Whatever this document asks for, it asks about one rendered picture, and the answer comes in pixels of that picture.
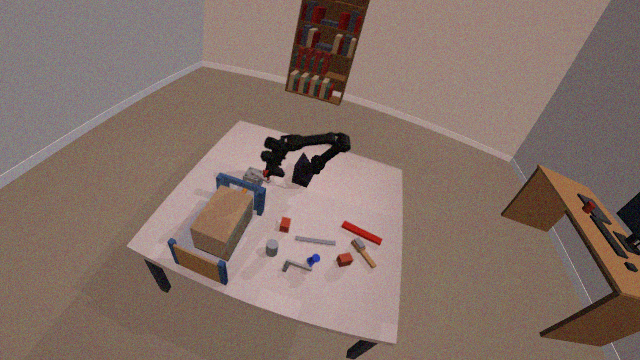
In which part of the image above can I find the crank handle with dark red grip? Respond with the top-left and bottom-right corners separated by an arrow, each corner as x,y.
251,170 -> 271,184

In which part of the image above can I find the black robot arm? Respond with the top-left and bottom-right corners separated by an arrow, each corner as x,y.
260,132 -> 351,177

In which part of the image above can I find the red flat bar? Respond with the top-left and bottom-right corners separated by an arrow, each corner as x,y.
342,220 -> 382,246

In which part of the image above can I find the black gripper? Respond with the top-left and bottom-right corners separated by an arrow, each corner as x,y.
265,151 -> 285,178

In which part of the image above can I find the grey flat bar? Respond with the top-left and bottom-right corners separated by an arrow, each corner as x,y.
296,236 -> 336,246

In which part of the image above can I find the grey crank handle with blue knob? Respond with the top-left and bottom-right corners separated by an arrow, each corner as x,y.
282,254 -> 320,272

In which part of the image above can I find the grey cylinder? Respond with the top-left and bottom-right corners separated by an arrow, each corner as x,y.
266,239 -> 279,257

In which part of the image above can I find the red cube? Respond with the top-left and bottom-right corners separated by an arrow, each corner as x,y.
336,252 -> 353,268
279,216 -> 291,233

